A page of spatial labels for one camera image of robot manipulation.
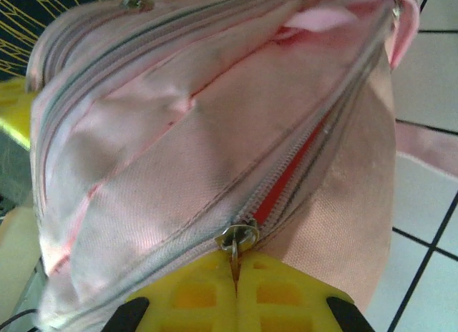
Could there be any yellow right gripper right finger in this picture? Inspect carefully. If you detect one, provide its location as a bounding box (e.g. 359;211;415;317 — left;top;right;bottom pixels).
235;252;375;332

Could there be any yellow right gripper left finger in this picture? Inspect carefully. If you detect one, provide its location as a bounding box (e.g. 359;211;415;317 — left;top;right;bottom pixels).
103;253;238;332

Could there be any pink student backpack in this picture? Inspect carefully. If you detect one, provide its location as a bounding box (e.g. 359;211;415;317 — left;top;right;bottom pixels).
24;0;458;332

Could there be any beige wooden border board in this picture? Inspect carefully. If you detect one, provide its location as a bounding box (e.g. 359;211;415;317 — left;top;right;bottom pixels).
0;205;44;288

